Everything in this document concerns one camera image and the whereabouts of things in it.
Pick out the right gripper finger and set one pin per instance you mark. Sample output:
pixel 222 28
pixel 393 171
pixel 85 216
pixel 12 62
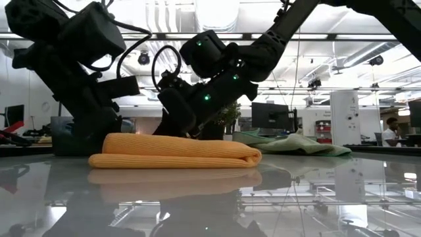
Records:
pixel 166 126
pixel 200 128

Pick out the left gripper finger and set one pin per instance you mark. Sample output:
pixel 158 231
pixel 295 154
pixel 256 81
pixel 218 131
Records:
pixel 93 131
pixel 115 121

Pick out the orange microfiber towel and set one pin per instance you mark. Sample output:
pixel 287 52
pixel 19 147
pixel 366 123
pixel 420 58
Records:
pixel 171 151

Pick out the green microfiber towel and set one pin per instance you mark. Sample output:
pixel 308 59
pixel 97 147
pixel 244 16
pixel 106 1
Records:
pixel 296 145

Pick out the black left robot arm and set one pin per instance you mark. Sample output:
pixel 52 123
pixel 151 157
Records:
pixel 29 19

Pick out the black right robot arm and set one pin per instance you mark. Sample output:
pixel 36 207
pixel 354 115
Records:
pixel 296 23

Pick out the grey plastic bin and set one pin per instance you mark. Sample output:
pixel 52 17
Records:
pixel 62 138

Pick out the small potted green plant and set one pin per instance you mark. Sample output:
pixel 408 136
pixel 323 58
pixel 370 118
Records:
pixel 230 115

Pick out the black ceiling spotlight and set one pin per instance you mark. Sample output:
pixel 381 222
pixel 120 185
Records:
pixel 144 58
pixel 376 60
pixel 314 83

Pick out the black computer monitor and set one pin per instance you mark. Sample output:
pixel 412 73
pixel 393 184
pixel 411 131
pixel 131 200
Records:
pixel 269 115

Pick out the red machine part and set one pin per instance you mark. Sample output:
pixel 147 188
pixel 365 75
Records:
pixel 13 126

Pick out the red shelf bins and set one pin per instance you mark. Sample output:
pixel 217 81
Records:
pixel 322 126

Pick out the white pillar cabinet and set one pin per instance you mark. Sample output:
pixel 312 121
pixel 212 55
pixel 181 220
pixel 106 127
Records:
pixel 343 115

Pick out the person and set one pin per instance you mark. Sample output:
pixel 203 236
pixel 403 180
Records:
pixel 389 133

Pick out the dark monitor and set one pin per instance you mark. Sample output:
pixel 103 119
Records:
pixel 415 112

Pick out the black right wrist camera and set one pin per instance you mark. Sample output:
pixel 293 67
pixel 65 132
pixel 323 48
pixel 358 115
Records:
pixel 174 82

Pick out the black wall monitor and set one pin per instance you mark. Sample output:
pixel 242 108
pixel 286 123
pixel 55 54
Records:
pixel 14 115

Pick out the black aluminium rig frame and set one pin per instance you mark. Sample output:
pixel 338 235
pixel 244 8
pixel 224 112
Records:
pixel 312 36

